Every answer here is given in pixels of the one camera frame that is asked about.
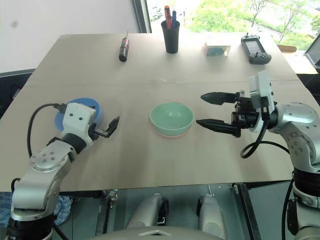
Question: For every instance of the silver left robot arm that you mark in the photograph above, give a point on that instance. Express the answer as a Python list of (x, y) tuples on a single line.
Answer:
[(42, 175)]

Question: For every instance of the dark laptop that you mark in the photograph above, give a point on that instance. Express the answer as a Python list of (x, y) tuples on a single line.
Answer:
[(313, 53)]

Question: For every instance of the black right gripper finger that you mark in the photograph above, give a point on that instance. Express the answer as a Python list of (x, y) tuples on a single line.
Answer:
[(216, 97), (217, 125)]

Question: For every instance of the black window frame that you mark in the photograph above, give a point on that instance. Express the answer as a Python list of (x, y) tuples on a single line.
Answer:
[(143, 15)]

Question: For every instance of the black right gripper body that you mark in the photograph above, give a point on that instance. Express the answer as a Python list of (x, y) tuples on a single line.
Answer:
[(243, 113)]

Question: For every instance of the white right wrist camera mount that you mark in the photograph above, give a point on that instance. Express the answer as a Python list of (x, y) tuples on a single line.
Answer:
[(261, 87)]

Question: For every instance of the black pen cup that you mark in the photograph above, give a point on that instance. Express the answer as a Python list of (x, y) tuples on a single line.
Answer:
[(171, 37)]

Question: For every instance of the black remote controller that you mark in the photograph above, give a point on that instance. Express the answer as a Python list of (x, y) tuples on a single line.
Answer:
[(255, 50)]

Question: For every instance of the black metal table frame bar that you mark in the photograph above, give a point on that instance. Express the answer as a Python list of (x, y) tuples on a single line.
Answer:
[(110, 210), (246, 210)]

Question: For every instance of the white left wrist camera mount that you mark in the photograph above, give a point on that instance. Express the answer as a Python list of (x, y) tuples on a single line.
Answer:
[(76, 117)]

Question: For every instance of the green bowl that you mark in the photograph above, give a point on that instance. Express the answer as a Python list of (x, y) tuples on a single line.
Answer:
[(172, 119)]

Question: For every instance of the black red screwdriver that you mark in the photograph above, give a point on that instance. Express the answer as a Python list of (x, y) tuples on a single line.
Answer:
[(124, 48)]

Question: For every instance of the orange pen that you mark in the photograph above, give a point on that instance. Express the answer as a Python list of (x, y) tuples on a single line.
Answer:
[(167, 16)]

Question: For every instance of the silver robot leg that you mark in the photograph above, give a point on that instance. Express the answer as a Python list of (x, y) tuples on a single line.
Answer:
[(147, 211), (212, 213)]

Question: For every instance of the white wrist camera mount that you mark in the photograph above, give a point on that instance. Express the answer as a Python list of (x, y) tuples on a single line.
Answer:
[(76, 117), (261, 87)]

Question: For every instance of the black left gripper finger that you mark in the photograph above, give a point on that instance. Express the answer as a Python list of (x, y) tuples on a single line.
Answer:
[(113, 125)]

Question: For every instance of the blue pen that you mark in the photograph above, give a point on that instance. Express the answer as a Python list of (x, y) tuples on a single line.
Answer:
[(173, 18)]

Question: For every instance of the grey robot torso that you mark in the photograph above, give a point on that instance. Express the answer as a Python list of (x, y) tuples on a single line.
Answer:
[(155, 233)]

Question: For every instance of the blue plate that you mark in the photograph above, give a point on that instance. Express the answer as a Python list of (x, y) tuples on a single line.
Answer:
[(98, 110)]

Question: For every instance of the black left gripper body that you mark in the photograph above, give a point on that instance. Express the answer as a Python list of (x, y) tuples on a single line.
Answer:
[(93, 130)]

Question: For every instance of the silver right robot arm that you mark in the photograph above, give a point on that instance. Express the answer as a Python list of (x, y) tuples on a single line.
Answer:
[(300, 130)]

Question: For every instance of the small white card box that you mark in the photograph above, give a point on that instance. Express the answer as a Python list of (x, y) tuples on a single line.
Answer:
[(217, 50)]

